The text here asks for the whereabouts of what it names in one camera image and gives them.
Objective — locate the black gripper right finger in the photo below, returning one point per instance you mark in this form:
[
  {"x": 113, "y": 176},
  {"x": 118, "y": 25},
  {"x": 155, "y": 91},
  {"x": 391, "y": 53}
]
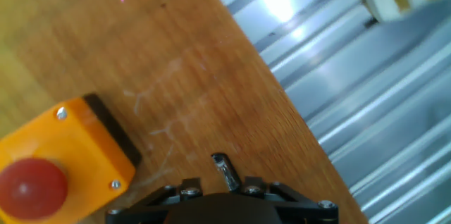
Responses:
[{"x": 303, "y": 206}]

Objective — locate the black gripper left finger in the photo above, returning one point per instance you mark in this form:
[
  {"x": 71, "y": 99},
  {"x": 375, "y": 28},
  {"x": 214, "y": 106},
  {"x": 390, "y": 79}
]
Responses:
[{"x": 141, "y": 210}]

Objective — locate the black and clear pen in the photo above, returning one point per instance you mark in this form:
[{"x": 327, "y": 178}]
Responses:
[{"x": 225, "y": 171}]

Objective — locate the orange box with red button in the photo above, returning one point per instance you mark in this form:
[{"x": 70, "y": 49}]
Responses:
[{"x": 70, "y": 139}]

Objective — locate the wood grain table mat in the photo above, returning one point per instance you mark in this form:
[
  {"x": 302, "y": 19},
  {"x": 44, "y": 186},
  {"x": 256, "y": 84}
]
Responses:
[{"x": 176, "y": 58}]

